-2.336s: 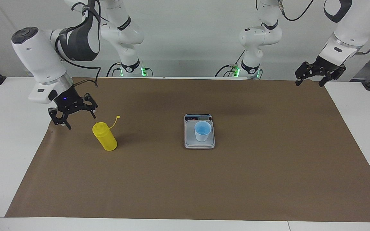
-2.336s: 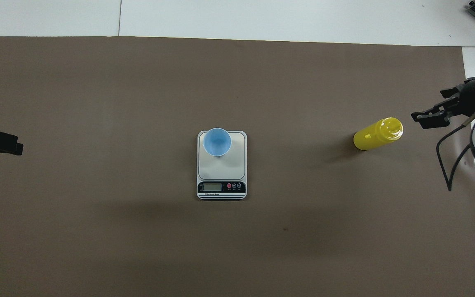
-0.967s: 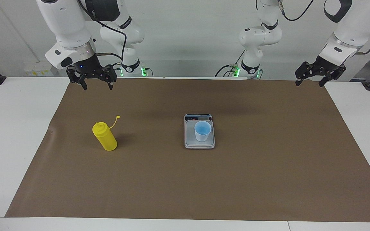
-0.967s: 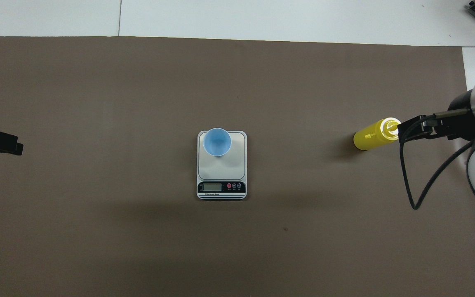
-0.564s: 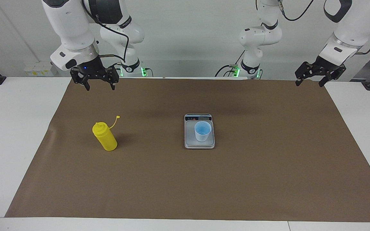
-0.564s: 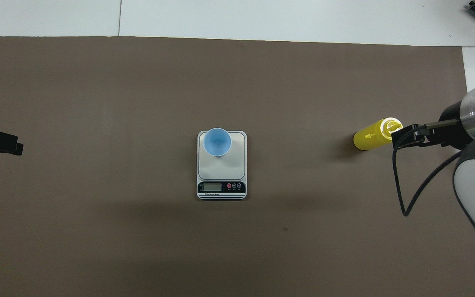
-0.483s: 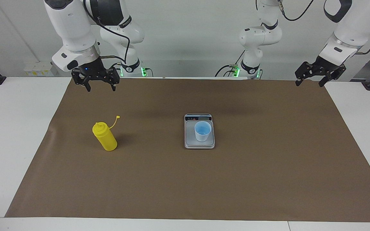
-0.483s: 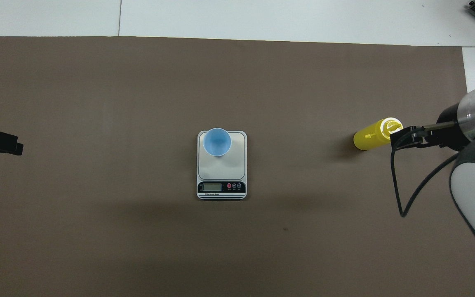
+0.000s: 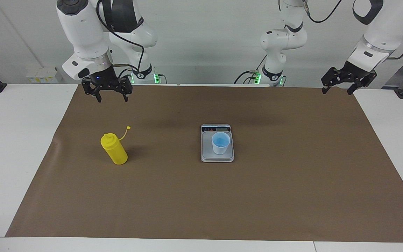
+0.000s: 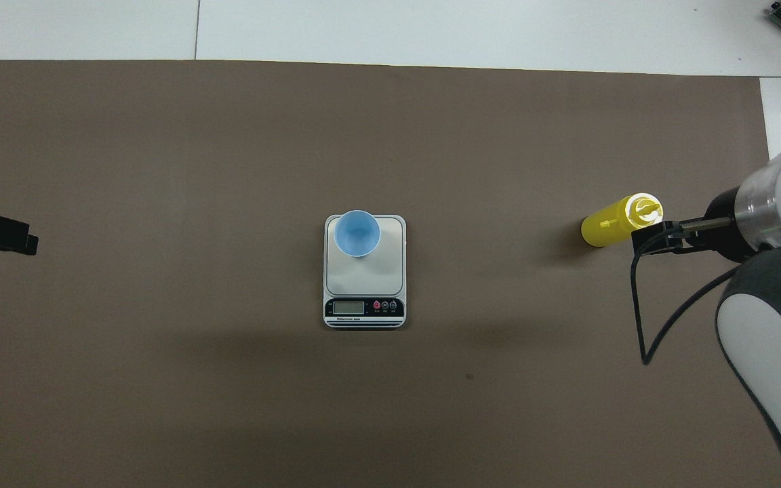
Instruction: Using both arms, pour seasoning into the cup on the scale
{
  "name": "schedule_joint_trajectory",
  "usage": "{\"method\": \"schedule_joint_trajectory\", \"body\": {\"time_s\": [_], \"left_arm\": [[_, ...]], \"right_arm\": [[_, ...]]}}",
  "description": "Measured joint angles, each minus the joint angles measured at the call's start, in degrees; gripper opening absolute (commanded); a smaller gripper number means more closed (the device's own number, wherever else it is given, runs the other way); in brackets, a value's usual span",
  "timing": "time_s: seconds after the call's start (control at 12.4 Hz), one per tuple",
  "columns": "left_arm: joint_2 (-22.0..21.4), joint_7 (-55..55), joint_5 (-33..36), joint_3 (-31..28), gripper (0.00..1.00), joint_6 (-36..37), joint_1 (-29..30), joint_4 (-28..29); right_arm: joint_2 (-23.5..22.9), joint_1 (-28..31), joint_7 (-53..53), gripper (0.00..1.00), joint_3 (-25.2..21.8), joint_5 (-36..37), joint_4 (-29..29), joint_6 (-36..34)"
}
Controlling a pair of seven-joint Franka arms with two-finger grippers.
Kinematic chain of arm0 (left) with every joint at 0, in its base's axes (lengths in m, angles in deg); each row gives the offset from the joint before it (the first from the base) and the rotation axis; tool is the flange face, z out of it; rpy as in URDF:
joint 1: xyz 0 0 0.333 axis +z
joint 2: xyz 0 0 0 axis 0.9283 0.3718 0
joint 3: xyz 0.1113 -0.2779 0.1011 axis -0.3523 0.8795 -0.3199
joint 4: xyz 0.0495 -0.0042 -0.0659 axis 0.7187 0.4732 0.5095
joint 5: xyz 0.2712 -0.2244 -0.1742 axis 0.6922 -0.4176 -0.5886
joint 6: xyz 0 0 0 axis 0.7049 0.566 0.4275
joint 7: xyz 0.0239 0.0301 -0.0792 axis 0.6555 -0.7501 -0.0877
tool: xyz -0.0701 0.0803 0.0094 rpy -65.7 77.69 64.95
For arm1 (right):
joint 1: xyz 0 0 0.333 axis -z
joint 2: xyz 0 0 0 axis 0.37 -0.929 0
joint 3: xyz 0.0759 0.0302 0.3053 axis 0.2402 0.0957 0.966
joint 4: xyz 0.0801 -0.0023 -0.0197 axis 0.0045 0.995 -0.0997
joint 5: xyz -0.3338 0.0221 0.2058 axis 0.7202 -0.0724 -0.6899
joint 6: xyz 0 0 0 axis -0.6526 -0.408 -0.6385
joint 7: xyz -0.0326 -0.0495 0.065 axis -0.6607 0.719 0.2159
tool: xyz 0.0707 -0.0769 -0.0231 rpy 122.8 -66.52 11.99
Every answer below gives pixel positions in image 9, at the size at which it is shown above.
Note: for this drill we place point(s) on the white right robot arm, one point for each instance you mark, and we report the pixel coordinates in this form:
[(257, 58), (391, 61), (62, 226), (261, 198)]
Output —
[(82, 31)]

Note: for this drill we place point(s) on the white socket box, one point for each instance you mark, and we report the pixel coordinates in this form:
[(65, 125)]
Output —
[(42, 75)]

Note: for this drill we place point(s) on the yellow squeeze bottle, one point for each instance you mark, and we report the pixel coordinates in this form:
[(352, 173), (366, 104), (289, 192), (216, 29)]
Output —
[(115, 152)]

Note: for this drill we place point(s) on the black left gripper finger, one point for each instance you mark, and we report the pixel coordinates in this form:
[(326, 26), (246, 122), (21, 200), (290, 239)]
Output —
[(332, 76), (366, 81)]

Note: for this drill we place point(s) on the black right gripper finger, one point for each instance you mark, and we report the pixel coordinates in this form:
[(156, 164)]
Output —
[(87, 87), (126, 85)]

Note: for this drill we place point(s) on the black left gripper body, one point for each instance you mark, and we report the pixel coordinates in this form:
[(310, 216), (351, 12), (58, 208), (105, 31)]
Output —
[(354, 70)]

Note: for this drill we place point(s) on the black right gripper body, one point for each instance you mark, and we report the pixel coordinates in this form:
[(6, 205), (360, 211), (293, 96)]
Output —
[(103, 79)]

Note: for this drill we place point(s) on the silver digital kitchen scale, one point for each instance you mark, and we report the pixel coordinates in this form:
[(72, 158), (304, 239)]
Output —
[(206, 154)]

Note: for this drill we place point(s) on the brown paper table mat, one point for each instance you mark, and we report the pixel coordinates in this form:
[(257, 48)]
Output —
[(201, 199)]

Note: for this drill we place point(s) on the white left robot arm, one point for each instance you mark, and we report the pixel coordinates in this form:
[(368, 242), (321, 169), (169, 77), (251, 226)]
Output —
[(383, 31)]

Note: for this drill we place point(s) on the light blue plastic cup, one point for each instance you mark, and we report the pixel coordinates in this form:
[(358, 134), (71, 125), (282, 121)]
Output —
[(220, 147)]

